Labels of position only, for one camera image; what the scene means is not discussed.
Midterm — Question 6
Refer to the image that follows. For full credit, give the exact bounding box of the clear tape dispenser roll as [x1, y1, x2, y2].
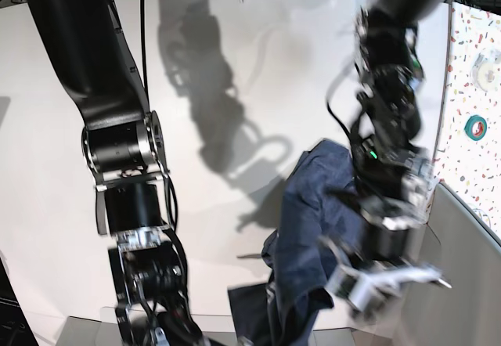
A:
[470, 49, 500, 92]

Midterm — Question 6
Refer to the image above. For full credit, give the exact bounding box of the grey chair right side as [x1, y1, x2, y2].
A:
[305, 182, 501, 346]

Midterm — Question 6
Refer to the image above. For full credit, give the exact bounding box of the terrazzo patterned table cover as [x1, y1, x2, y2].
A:
[433, 3, 500, 234]

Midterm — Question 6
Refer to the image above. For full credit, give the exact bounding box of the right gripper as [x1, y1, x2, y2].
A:
[108, 229, 211, 345]

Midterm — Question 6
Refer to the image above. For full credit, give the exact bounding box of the dark blue t-shirt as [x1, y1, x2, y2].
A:
[228, 139, 363, 345]

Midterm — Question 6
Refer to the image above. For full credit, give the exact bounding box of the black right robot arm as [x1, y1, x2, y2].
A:
[27, 0, 209, 345]

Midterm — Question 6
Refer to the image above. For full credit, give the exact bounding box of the grey chair bottom edge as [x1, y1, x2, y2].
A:
[56, 307, 239, 346]

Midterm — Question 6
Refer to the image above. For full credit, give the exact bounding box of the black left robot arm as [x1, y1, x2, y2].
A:
[326, 0, 444, 290]

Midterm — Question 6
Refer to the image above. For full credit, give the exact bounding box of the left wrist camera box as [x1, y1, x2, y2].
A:
[326, 263, 396, 319]

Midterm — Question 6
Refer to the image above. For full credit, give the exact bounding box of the green tape roll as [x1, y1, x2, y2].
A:
[464, 115, 488, 142]

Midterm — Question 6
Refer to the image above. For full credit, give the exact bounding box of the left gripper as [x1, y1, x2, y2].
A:
[335, 204, 452, 289]

